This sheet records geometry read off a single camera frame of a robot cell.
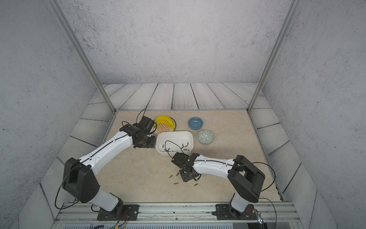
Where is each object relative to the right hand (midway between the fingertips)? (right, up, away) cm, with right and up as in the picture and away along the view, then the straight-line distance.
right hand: (188, 176), depth 83 cm
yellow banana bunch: (-17, +33, +24) cm, 44 cm away
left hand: (-20, +18, +1) cm, 27 cm away
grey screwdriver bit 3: (0, +17, +16) cm, 23 cm away
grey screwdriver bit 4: (-2, +13, +13) cm, 18 cm away
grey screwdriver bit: (-17, +15, +15) cm, 27 cm away
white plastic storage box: (-11, +21, -8) cm, 25 cm away
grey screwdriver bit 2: (-13, +13, +13) cm, 23 cm away
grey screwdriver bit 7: (-7, -4, -1) cm, 8 cm away
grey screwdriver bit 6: (-7, 0, +3) cm, 7 cm away
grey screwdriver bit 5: (-10, -1, +3) cm, 11 cm away
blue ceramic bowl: (+6, +30, +28) cm, 41 cm away
